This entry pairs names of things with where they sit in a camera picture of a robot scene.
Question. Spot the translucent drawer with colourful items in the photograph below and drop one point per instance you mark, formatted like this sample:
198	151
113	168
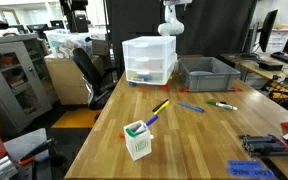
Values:
157	77

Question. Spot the translucent drawer with white marker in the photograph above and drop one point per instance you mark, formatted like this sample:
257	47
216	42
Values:
152	51

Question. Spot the blue yellow toy block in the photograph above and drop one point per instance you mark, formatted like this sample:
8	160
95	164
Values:
132	84

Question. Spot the clear plastic storage bin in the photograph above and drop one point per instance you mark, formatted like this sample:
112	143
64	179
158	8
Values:
64	45

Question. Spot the black equipment tower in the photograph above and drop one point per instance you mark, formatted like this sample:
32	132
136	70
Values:
79	16

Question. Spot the black marker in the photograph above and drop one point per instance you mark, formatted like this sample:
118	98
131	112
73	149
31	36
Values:
159	104

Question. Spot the purple capped marker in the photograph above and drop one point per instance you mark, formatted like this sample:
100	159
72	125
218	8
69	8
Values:
152	120

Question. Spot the small black box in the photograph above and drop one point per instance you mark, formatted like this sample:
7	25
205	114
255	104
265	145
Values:
270	65

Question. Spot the red toy block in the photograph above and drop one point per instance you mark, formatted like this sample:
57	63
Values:
165	88
237	89
184	89
144	90

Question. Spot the orange floor mat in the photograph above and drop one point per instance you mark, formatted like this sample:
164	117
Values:
75	118

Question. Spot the grey metal cart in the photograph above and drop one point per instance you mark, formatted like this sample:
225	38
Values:
24	143

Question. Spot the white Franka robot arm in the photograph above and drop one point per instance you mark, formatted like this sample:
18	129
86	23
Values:
170	28

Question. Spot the black office chair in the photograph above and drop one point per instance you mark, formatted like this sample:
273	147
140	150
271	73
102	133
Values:
90	70

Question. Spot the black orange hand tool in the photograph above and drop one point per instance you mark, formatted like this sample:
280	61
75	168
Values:
37	150

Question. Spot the grey plastic bin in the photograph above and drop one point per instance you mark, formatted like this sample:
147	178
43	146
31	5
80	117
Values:
210	80

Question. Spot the green marker in cup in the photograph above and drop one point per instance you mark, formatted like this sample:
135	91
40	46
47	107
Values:
129	132

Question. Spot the yellow highlighter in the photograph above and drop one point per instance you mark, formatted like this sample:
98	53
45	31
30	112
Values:
162	108

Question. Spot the green capped white marker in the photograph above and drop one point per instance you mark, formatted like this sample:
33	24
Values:
224	106

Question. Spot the wooden side desk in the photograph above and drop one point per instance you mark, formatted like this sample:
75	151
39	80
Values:
250	63

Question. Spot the blue tape label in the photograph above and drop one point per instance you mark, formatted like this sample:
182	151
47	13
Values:
244	164
250	173

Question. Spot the white square pen cup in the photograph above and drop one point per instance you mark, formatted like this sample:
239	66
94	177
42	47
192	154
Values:
139	146

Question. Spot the white plastic drawer cabinet frame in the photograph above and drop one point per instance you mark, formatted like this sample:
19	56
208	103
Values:
150	40

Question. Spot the grey metal cabinet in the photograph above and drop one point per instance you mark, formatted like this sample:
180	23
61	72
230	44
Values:
34	100

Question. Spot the black curtain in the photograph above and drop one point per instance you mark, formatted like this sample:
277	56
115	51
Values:
214	26

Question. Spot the blue pen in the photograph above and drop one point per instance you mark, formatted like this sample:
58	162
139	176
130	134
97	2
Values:
190	107

